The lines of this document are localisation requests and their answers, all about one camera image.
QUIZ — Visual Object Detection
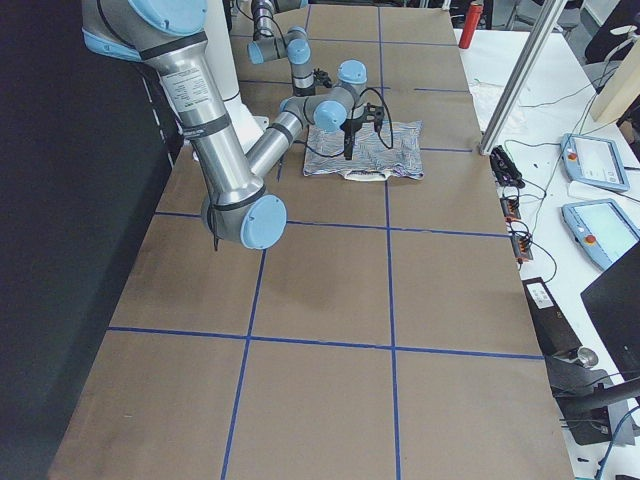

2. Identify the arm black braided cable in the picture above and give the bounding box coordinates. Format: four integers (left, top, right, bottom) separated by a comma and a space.
294, 87, 396, 159

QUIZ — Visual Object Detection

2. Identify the blue white striped polo shirt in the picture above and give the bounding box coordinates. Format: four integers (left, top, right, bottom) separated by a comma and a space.
302, 121, 424, 181

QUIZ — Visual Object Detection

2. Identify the clear plastic bag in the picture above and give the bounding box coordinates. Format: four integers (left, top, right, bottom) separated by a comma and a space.
469, 80, 531, 136

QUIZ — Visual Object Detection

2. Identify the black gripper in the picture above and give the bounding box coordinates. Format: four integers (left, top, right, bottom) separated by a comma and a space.
342, 102, 385, 160
292, 68, 333, 96

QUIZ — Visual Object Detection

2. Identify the black computer monitor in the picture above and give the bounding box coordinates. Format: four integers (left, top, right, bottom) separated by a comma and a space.
581, 244, 640, 380

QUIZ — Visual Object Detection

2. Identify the wooden board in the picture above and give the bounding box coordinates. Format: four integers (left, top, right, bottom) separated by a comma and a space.
591, 25, 639, 123

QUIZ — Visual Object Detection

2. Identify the aluminium camera mast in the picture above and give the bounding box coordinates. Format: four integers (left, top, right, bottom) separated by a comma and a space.
479, 0, 566, 155

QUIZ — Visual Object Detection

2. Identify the black thin cable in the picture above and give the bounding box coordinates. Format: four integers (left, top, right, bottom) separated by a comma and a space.
502, 79, 609, 211

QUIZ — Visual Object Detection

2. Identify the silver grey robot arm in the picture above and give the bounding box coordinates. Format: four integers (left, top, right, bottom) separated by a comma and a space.
247, 0, 333, 97
82, 1, 391, 250

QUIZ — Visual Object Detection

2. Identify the orange black connector strip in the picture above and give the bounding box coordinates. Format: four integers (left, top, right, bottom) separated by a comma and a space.
499, 196, 533, 265

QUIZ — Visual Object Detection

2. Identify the black box with label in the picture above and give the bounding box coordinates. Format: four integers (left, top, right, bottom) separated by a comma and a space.
522, 277, 582, 356

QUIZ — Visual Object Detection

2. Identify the grey teach pendant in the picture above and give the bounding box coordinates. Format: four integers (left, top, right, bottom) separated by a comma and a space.
561, 199, 639, 270
560, 133, 630, 193

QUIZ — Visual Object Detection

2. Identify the red cylinder bottle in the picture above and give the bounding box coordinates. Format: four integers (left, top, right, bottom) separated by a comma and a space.
458, 0, 484, 50

